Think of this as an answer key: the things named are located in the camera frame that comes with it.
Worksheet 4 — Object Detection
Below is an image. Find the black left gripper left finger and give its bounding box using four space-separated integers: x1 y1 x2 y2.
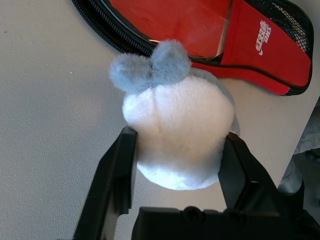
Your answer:
72 126 138 240

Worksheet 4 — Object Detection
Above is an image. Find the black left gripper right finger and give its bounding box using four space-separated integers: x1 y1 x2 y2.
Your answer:
217 131 281 214

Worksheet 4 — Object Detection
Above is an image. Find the white plush toy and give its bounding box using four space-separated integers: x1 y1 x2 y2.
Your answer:
109 39 241 191

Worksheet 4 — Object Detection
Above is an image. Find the black red paddle case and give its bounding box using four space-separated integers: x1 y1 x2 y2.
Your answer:
71 0 315 97

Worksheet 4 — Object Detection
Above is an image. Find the red ping-pong paddle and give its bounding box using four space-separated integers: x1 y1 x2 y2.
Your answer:
109 0 232 57

